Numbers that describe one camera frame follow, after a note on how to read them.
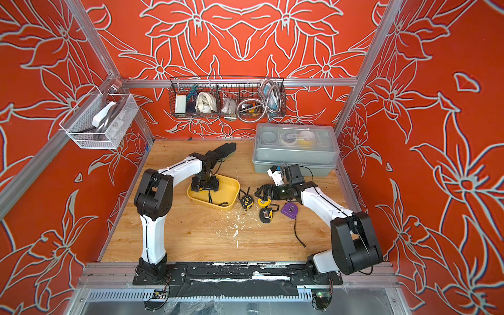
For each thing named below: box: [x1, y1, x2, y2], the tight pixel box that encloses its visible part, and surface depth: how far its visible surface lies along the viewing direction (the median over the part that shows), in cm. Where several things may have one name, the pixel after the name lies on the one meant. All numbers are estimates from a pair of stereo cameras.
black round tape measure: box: [259, 207, 274, 224], surface depth 87 cm
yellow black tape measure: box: [240, 194, 254, 211], surface depth 92 cm
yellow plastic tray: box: [187, 173, 241, 210], surface depth 97 cm
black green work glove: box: [204, 142, 237, 160], surface depth 116 cm
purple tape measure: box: [280, 202, 307, 248], surface depth 89 cm
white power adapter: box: [91, 101, 117, 128], surface depth 71 cm
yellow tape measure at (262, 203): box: [257, 197, 272, 209], surface depth 92 cm
